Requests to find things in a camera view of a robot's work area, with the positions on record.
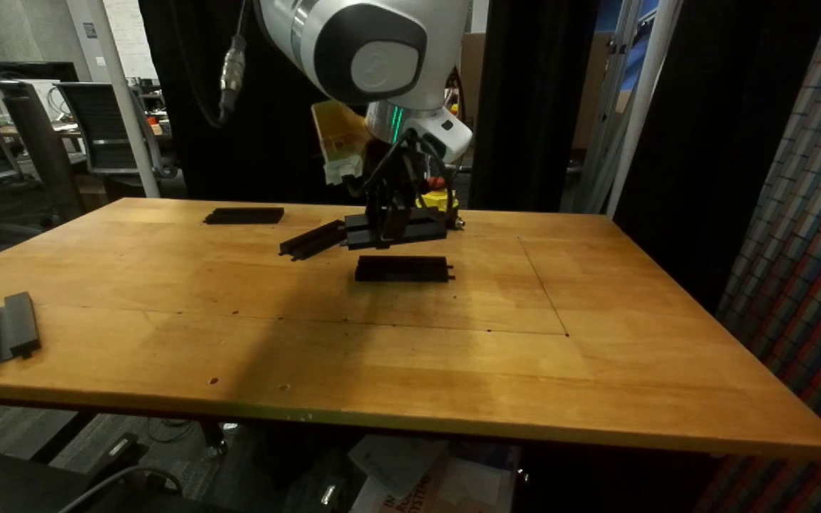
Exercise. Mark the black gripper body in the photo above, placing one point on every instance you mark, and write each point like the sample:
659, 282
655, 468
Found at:
399, 161

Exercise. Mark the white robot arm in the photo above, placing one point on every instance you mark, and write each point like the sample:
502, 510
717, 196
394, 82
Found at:
372, 48

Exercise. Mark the yellow red emergency stop button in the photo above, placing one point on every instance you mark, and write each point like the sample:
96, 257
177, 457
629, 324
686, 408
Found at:
441, 200

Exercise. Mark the brown cardboard box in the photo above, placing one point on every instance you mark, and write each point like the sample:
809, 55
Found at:
474, 76

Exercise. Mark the narrow black curtain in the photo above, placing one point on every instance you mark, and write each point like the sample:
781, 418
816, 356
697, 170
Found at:
533, 116

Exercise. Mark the white sheets under table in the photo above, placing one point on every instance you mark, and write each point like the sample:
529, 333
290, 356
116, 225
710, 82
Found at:
429, 474

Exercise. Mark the light metal pole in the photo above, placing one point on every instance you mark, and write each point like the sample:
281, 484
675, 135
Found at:
129, 123

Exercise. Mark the black chair under table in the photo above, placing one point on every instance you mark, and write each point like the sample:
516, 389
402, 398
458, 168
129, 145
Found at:
42, 480

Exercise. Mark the white door frame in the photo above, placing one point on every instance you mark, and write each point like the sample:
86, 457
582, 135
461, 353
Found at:
639, 105

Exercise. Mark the black curtain beside patterned wall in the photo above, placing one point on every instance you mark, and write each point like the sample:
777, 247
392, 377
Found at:
714, 145

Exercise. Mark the grey grooved rail piece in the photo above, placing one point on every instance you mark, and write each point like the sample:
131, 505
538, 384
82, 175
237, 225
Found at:
17, 326

